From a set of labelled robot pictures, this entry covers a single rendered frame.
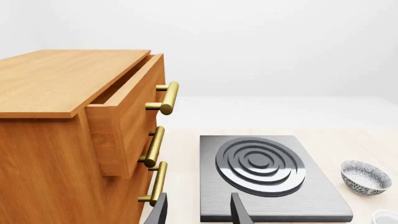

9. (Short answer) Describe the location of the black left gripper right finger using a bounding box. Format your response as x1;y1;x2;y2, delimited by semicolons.
230;192;255;224

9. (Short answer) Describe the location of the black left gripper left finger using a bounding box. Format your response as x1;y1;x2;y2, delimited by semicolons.
143;192;168;224

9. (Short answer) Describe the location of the flat black stove plate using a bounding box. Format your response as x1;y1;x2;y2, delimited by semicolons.
199;134;354;223

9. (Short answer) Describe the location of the black patterned bowl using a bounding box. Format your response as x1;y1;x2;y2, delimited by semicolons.
340;160;392;196

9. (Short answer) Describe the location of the open wooden drawer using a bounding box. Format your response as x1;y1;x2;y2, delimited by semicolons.
85;53;165;180

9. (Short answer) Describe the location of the wooden cabinet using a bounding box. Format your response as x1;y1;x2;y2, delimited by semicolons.
0;49;165;224

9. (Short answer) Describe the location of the white ramekin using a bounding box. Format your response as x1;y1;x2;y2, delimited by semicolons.
371;209;398;224

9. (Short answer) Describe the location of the brass drawer handle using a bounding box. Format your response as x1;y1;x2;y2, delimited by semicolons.
137;161;169;207
137;125;165;168
144;80;180;116

